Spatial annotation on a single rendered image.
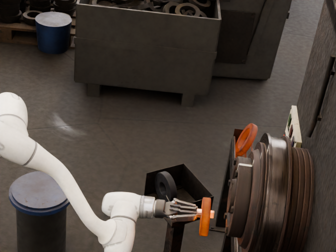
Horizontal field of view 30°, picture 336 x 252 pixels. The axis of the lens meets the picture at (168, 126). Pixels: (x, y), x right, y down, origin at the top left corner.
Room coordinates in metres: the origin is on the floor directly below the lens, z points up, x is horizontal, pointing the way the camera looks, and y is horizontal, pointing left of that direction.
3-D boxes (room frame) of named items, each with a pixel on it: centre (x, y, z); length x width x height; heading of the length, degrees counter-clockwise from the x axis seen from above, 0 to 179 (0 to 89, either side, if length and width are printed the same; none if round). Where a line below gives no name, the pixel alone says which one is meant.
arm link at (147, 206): (1.92, 0.04, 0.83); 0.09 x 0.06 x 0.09; 179
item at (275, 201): (1.71, -0.37, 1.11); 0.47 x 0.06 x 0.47; 179
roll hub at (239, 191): (1.71, -0.27, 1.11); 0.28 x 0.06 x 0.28; 179
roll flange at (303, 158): (1.71, -0.45, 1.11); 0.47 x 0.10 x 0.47; 179
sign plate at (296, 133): (2.05, -0.49, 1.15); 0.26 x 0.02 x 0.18; 179
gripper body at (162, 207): (1.92, -0.04, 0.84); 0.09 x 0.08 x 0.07; 89
